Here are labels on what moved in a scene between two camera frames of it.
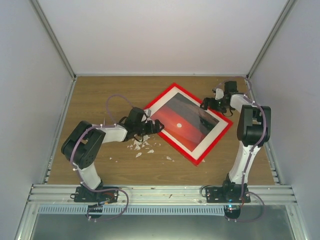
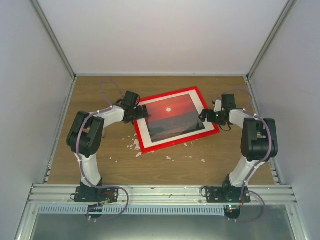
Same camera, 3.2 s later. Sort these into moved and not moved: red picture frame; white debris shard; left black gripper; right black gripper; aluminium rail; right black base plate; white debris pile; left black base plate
Moved: left black gripper; right black gripper; red picture frame
Not moved: aluminium rail; right black base plate; white debris pile; white debris shard; left black base plate
